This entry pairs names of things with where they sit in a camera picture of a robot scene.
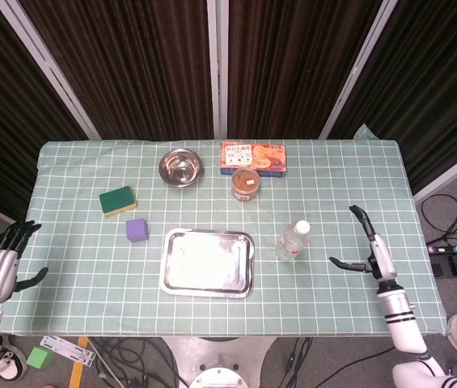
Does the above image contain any purple cube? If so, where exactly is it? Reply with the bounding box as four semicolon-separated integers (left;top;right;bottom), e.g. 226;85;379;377
125;217;150;244

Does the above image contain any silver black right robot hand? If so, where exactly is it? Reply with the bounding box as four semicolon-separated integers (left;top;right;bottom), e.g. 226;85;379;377
329;205;398;284

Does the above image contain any clear jar with brown contents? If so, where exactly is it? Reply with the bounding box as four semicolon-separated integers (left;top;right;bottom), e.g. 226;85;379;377
231;168;261;202

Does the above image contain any orange biscuit box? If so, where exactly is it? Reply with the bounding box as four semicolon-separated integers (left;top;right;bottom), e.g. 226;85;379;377
218;140;287;178

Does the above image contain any green checkered tablecloth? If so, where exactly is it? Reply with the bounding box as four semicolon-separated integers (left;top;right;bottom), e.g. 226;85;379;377
0;124;450;338

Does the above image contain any green yellow sponge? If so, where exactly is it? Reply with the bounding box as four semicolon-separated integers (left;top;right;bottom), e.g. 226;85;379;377
99;185;138;218

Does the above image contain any green cube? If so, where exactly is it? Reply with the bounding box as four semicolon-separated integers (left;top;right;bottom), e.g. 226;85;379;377
25;346;54;370

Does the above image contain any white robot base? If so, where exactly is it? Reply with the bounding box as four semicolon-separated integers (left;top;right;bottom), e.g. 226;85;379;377
159;335;278;388

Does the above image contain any black cable bundle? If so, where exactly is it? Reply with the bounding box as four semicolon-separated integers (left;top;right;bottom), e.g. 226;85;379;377
420;161;457;248

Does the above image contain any black white sneaker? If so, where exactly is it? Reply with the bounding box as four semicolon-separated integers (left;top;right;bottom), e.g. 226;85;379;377
0;333;30;381

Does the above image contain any stainless steel round bowl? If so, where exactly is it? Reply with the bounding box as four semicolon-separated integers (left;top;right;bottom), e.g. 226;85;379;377
158;148;205;189

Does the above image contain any transparent plastic water bottle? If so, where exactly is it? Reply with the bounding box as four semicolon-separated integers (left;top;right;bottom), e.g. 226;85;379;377
274;220;313;262

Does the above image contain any stainless steel rectangular tray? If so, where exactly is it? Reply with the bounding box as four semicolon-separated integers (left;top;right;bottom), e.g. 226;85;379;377
159;227;256;299

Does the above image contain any white perforated metal bracket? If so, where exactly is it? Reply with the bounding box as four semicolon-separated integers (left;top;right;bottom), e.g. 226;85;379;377
39;335;96;367

